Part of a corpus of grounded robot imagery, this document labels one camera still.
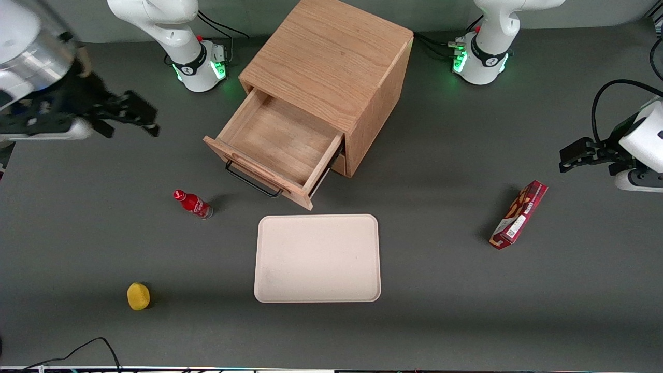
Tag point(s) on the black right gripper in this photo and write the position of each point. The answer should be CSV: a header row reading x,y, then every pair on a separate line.
x,y
87,97

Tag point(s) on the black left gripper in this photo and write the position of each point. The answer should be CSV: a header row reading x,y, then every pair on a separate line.
x,y
607,150

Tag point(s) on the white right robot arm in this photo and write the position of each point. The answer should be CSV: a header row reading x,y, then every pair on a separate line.
x,y
171,31

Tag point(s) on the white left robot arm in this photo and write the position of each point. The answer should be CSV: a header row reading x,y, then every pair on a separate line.
x,y
492,31

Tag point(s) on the wooden drawer, closed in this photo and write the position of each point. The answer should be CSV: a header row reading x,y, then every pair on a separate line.
x,y
339,166

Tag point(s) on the wooden drawer cabinet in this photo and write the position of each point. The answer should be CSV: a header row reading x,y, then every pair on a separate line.
x,y
336,52

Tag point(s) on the red snack box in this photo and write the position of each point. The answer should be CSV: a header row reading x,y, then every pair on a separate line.
x,y
518,215

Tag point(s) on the small red cola bottle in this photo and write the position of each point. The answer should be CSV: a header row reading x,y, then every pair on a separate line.
x,y
192,203

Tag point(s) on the yellow toy lemon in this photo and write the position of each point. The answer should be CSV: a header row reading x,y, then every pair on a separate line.
x,y
138,296

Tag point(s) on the beige rectangular tray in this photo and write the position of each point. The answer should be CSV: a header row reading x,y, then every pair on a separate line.
x,y
316,259

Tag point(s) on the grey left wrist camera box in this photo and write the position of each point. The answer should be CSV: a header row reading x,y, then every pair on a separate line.
x,y
624,181

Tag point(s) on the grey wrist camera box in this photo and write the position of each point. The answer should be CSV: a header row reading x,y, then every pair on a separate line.
x,y
624,181
52,130

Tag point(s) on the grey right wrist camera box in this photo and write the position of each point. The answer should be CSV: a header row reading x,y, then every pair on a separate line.
x,y
52,130

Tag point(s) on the aluminium frame bar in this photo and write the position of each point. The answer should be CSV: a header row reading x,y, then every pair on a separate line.
x,y
657,13

